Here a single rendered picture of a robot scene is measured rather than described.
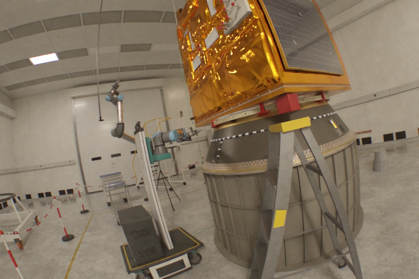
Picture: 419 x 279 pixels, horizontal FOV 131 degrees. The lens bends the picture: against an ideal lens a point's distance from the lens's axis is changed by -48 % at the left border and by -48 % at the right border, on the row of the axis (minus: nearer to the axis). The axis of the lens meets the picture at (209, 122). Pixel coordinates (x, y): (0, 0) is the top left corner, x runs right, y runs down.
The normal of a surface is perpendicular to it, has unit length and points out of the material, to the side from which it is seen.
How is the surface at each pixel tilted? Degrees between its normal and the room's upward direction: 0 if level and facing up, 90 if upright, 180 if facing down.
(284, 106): 90
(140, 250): 90
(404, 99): 90
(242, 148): 62
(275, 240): 87
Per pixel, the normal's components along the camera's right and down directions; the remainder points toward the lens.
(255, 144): -0.56, -0.43
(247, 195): -0.62, 0.06
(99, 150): 0.44, -0.17
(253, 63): -0.88, 0.14
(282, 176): -0.18, -0.11
